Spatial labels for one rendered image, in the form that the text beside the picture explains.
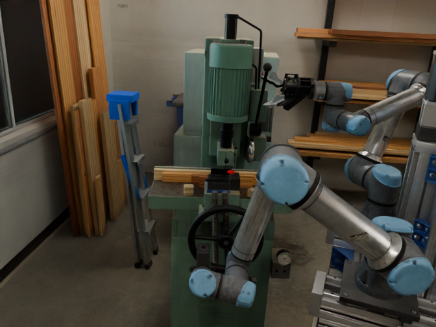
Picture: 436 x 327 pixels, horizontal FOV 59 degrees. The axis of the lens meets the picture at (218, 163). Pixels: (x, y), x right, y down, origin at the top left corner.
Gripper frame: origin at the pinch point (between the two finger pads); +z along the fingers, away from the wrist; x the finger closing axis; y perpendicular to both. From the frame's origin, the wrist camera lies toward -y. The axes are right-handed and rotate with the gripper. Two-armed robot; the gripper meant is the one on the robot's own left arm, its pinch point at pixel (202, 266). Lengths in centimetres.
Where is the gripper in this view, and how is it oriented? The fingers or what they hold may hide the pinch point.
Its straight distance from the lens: 148.5
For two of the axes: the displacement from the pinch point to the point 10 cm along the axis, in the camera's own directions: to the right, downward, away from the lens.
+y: -0.3, 9.8, -1.8
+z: -0.4, 1.8, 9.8
